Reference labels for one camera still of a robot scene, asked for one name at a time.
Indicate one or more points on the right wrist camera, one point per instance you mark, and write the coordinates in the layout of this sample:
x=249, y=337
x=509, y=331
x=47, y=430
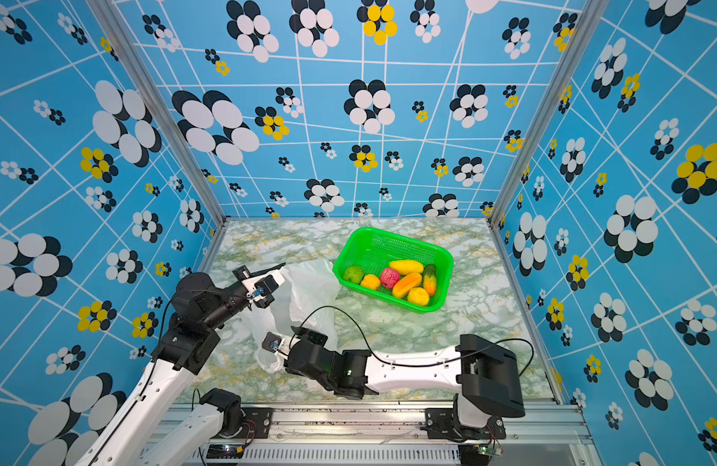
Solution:
x=276, y=343

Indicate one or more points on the right aluminium corner post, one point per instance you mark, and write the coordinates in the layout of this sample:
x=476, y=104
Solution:
x=585, y=29

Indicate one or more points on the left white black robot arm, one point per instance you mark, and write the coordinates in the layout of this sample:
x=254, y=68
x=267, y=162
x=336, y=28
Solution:
x=176, y=361

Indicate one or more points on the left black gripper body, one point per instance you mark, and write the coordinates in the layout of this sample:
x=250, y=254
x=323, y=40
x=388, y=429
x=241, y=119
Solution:
x=230, y=304

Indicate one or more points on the white plastic bag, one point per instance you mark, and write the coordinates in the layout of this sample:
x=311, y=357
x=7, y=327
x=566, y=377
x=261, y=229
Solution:
x=306, y=297

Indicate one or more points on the yellow mango fruit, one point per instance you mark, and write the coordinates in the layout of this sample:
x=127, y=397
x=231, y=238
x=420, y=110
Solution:
x=407, y=266

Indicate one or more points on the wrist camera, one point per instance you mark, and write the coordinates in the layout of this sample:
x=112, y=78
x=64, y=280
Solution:
x=276, y=343
x=261, y=288

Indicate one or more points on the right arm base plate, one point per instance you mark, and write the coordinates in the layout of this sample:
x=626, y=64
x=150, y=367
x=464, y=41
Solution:
x=443, y=424

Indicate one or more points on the left aluminium corner post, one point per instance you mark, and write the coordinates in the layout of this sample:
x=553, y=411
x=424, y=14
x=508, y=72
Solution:
x=110, y=22

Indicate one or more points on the green round fruit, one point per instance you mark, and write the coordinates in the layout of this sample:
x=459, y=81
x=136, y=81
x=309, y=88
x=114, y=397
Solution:
x=354, y=274

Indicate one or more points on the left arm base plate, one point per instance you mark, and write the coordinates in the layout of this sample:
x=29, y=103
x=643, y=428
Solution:
x=246, y=424

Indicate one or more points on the aluminium front rail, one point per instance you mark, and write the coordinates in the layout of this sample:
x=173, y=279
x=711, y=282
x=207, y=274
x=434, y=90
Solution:
x=375, y=433

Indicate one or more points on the small orange yellow fruit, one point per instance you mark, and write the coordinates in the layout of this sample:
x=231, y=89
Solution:
x=371, y=282

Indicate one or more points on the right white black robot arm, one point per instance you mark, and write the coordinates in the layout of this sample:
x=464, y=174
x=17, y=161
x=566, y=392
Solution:
x=484, y=375

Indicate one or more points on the yellow wrinkled round fruit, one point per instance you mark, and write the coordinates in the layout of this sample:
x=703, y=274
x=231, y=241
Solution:
x=418, y=297

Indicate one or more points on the aluminium corner post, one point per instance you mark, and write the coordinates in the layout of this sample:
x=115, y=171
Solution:
x=110, y=22
x=585, y=29

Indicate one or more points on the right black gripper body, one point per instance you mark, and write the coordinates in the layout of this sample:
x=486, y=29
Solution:
x=291, y=368

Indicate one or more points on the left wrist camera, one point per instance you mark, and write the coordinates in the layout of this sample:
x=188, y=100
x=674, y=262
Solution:
x=261, y=288

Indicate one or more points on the pink red round fruit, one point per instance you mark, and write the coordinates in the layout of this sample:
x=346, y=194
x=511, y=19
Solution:
x=389, y=278

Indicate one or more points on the green plastic basket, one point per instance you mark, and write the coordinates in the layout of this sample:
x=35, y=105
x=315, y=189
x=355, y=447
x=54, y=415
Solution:
x=373, y=249

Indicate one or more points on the orange green papaya fruit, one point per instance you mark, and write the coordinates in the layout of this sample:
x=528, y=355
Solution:
x=430, y=282

